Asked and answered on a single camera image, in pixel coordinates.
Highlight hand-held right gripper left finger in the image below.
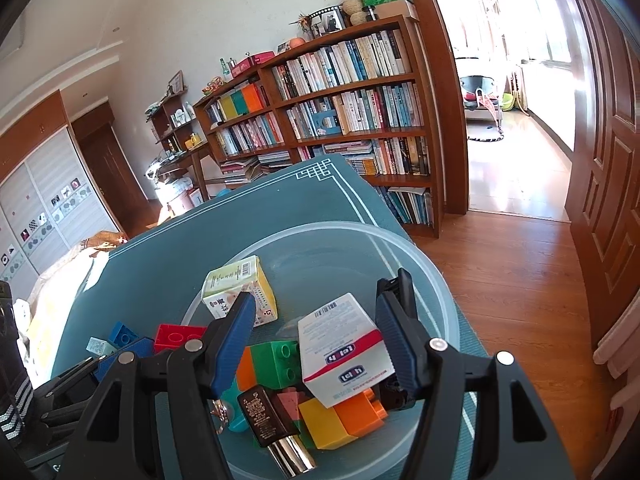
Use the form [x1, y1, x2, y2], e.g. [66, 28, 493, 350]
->
[57, 290, 257, 480]

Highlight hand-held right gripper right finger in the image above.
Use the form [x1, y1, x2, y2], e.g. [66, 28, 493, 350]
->
[375, 267, 566, 480]

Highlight small orange and green block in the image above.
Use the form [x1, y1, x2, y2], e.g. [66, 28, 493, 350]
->
[235, 340, 302, 393]

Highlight white box with red stripe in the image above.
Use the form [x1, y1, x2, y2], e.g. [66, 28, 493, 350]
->
[297, 292, 397, 408]

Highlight black bottle with silver cap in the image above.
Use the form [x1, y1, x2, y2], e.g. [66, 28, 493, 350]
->
[236, 384, 318, 478]

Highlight teal case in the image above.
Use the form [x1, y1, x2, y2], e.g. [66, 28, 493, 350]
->
[220, 380, 248, 433]

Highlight clear plastic bowl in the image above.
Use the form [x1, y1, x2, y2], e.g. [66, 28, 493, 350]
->
[177, 220, 461, 480]

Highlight green desktop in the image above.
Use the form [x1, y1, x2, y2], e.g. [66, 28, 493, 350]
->
[50, 154, 496, 480]

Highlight black comb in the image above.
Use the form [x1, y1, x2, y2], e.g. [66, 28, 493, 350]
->
[377, 380, 418, 411]

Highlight red building block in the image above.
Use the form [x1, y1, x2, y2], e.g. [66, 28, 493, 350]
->
[153, 324, 208, 356]

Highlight yellow medicine box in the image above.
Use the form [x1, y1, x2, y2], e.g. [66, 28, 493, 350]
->
[201, 255, 278, 328]

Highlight small white box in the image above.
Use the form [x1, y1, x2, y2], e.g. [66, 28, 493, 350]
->
[87, 337, 118, 361]

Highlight dark blue building block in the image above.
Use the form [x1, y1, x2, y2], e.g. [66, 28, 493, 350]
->
[95, 337, 156, 376]

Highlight yellow and orange block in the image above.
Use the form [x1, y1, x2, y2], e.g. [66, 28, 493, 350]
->
[298, 387, 388, 451]

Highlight brown wooden door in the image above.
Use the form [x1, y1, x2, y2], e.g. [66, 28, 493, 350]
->
[70, 102, 151, 231]

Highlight small wooden shelf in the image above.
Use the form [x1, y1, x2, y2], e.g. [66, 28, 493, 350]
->
[145, 87, 211, 201]

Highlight large wooden bookshelf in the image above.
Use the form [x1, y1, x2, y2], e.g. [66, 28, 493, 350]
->
[192, 15, 446, 238]

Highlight baby stroller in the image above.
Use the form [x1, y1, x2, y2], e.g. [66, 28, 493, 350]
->
[460, 57, 506, 126]

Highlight panelled wooden door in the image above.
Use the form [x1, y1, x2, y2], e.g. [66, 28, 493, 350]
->
[560, 0, 640, 351]

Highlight flat red box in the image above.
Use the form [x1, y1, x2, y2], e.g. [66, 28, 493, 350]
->
[231, 51, 276, 73]

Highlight rows of books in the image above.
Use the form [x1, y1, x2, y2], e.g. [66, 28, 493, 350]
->
[205, 30, 433, 226]

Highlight framed photo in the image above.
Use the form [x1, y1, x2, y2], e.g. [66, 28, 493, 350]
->
[307, 5, 346, 38]

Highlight beige box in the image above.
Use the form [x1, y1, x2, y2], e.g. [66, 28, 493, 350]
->
[367, 0, 418, 23]

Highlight striped wrist strap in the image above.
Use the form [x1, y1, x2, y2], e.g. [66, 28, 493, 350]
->
[0, 385, 33, 443]

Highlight wooden door frame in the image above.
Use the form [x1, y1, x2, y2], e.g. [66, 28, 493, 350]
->
[400, 0, 471, 216]

